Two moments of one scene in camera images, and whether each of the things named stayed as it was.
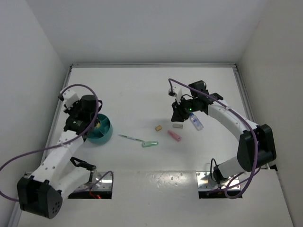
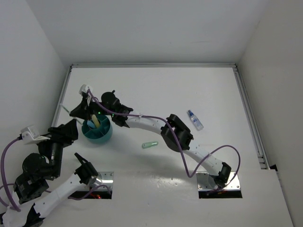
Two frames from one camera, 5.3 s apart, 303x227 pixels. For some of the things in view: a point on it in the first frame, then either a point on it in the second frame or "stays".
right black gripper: (178, 114) to (84, 111)
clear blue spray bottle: (196, 122) stays
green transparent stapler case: (149, 144) stays
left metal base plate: (104, 184) stays
